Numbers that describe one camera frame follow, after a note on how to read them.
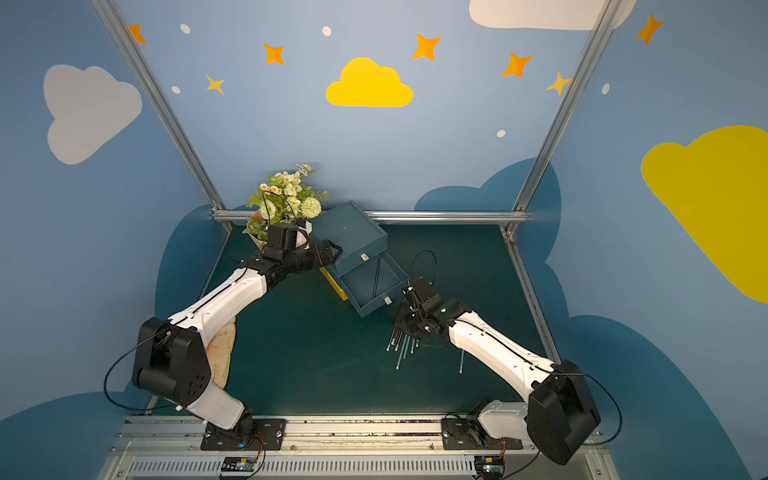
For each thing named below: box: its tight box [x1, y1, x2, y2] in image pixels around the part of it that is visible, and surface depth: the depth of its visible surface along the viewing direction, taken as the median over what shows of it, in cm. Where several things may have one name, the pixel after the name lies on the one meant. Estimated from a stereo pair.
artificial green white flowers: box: [243, 164, 330, 240], surface depth 91 cm
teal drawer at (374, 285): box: [338, 251, 410, 317], surface depth 92 cm
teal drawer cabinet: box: [309, 201, 410, 318], surface depth 93 cm
